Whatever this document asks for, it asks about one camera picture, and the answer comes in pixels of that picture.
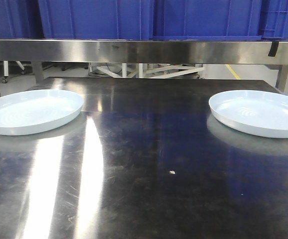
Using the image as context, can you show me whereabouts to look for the light blue plate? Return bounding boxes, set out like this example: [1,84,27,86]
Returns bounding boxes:
[208,90,288,138]
[0,89,84,135]

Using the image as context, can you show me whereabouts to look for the middle-right blue plastic bin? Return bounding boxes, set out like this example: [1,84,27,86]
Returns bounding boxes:
[152,0,262,41]

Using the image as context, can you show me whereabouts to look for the middle-left blue plastic bin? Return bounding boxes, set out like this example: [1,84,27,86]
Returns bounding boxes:
[38,0,154,40]

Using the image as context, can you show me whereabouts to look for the right steel table leg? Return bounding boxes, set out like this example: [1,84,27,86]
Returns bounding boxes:
[275,65,288,92]

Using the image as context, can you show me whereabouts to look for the black tape strip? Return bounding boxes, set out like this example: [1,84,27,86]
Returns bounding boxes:
[268,41,279,57]

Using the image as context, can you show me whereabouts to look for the right blue plastic bin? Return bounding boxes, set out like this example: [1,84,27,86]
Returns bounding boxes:
[259,0,288,40]

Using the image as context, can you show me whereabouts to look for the left blue plastic bin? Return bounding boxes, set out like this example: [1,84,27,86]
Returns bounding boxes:
[0,0,43,39]

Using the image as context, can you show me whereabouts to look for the stainless steel shelf rail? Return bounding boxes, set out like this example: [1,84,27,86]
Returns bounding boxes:
[0,39,288,65]

